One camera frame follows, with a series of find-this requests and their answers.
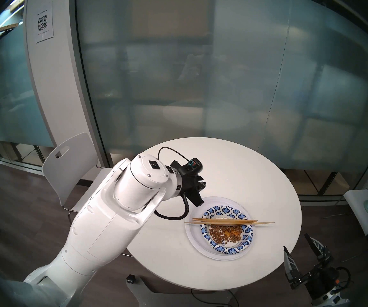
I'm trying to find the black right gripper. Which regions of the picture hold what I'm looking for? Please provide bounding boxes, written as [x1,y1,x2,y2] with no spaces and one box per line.
[283,233,341,302]

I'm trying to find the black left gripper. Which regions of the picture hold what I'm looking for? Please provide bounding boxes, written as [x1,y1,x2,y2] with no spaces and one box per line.
[171,158,207,208]

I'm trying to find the wooden chopstick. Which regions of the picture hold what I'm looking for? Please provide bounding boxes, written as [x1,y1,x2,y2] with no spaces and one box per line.
[192,217,258,223]
[200,219,258,224]
[190,221,256,225]
[184,221,275,226]

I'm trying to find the large blue patterned paper bowl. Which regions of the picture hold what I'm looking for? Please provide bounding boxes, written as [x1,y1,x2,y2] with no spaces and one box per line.
[200,206,254,255]

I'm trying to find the small white foam plate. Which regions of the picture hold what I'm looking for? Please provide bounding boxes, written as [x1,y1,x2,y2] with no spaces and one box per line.
[187,198,254,259]

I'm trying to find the minced brown food leftovers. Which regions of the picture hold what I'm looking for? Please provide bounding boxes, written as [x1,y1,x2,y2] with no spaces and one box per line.
[210,226,243,243]

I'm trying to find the large white foam plate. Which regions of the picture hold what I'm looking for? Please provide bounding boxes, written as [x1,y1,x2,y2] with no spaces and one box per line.
[185,196,255,261]

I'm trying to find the white chair holding bottle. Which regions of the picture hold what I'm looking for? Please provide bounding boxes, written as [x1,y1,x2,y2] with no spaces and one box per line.
[343,188,368,262]

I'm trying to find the black metal shelf brace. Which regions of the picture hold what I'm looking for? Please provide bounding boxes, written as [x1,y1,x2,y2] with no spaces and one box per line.
[318,171,338,195]

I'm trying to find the QR code paper sign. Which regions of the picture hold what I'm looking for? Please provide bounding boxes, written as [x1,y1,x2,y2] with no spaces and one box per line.
[34,2,54,43]

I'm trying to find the wooden shelf board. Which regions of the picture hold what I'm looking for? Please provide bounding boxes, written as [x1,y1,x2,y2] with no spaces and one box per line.
[0,22,23,34]

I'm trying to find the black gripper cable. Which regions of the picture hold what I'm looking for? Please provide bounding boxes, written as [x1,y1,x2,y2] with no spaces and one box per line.
[333,266,353,289]
[157,146,191,164]
[154,194,190,220]

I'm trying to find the white chair with handle hole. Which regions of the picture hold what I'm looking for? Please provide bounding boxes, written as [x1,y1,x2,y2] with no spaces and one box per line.
[42,132,124,224]

